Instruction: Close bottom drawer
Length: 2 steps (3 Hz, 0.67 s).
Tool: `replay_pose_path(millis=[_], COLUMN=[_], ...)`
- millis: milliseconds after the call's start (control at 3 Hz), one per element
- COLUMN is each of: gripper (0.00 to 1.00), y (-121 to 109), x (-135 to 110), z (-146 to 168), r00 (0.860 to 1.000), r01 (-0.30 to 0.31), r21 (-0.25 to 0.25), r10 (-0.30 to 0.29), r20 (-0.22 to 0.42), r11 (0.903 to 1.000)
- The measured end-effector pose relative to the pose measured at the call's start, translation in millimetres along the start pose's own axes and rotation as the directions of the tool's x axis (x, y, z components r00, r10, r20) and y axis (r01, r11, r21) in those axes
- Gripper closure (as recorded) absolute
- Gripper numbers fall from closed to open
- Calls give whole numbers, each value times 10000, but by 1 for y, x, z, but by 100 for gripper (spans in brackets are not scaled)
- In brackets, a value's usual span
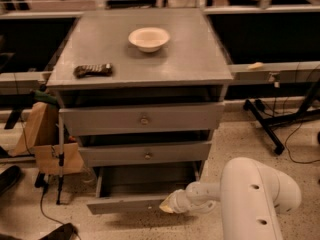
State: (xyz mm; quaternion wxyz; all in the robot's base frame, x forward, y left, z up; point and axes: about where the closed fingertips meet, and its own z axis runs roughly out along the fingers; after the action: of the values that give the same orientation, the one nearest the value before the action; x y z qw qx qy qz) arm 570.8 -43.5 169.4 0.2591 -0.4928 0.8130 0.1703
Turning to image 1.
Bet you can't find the dark striped snack bag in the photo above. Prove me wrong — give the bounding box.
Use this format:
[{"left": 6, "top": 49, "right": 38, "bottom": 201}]
[{"left": 73, "top": 63, "right": 113, "bottom": 79}]

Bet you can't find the grey drawer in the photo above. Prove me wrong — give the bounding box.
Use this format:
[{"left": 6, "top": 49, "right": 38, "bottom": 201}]
[
  {"left": 60, "top": 102, "right": 224, "bottom": 136},
  {"left": 79, "top": 141, "right": 211, "bottom": 167},
  {"left": 87, "top": 162, "right": 200, "bottom": 214}
]

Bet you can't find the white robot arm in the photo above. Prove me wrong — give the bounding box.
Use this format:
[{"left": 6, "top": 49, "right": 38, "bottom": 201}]
[{"left": 159, "top": 157, "right": 302, "bottom": 240}]

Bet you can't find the black floor cable right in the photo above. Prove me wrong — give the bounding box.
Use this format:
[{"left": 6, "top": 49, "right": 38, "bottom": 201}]
[{"left": 284, "top": 67, "right": 320, "bottom": 165}]

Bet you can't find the grey middle drawer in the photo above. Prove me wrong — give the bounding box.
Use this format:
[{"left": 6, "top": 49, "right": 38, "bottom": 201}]
[{"left": 79, "top": 141, "right": 211, "bottom": 167}]

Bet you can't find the grey bottom drawer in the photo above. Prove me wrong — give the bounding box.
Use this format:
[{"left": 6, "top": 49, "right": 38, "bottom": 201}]
[{"left": 87, "top": 162, "right": 200, "bottom": 214}]

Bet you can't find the white bowl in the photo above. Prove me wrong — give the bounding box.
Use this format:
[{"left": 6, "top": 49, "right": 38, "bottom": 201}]
[{"left": 128, "top": 27, "right": 170, "bottom": 53}]

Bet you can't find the grey rail right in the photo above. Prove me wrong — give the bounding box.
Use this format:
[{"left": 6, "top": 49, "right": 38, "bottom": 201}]
[{"left": 229, "top": 61, "right": 320, "bottom": 85}]

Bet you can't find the grey rail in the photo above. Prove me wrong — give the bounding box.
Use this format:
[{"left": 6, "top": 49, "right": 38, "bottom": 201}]
[
  {"left": 0, "top": 71, "right": 51, "bottom": 95},
  {"left": 229, "top": 61, "right": 320, "bottom": 85}
]

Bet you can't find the grey top drawer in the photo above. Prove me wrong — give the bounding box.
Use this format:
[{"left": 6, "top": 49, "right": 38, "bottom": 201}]
[{"left": 60, "top": 102, "right": 224, "bottom": 136}]

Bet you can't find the brown paper bag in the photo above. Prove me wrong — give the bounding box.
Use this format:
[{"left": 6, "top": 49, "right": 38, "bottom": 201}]
[{"left": 9, "top": 101, "right": 85, "bottom": 176}]

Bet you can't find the black floor cable left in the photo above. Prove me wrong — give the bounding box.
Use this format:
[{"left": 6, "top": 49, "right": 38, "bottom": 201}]
[{"left": 39, "top": 183, "right": 83, "bottom": 240}]

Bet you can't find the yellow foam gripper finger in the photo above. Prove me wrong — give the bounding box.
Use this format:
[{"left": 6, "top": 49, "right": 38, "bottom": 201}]
[{"left": 159, "top": 197, "right": 174, "bottom": 214}]

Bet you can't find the yellow foam scrap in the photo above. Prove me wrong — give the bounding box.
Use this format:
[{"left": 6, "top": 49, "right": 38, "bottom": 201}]
[{"left": 247, "top": 62, "right": 264, "bottom": 70}]

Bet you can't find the grey rail left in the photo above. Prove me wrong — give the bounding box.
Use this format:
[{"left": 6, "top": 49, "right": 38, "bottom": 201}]
[{"left": 0, "top": 71, "right": 51, "bottom": 95}]

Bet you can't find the black metal stand base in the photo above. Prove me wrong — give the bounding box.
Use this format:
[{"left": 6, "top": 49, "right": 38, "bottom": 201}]
[{"left": 243, "top": 80, "right": 320, "bottom": 155}]

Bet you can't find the grey wooden drawer cabinet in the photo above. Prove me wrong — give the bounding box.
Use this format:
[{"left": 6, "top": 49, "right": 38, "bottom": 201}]
[{"left": 46, "top": 7, "right": 234, "bottom": 182}]

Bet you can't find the black shoe left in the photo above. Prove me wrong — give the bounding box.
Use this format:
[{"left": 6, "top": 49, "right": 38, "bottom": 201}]
[{"left": 0, "top": 165, "right": 22, "bottom": 196}]

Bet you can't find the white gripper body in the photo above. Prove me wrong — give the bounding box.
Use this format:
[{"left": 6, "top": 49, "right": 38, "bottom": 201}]
[{"left": 169, "top": 189, "right": 200, "bottom": 214}]

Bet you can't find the grey black tripod pole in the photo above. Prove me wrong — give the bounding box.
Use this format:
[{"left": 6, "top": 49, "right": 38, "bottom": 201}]
[{"left": 56, "top": 112, "right": 64, "bottom": 205}]

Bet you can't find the black floor cable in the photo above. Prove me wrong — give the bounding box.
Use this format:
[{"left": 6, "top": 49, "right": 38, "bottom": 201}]
[
  {"left": 39, "top": 183, "right": 83, "bottom": 240},
  {"left": 284, "top": 67, "right": 320, "bottom": 165}
]

